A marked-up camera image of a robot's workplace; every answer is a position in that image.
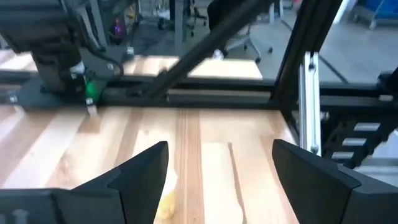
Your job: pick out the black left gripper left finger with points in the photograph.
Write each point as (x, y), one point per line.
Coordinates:
(133, 193)

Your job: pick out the blue cart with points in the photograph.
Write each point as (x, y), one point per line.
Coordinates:
(382, 7)

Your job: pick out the black aluminium table frame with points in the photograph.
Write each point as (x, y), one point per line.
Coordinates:
(217, 93)

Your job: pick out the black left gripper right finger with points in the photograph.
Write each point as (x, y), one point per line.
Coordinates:
(317, 193)

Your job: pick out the small yellow pill bottle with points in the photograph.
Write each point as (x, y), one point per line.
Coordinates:
(166, 205)

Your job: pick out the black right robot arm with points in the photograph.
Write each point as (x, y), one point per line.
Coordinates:
(53, 46)

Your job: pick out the office chair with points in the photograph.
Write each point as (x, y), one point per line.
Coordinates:
(217, 12)

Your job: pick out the silver metal bracket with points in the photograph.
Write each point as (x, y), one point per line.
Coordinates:
(309, 102)

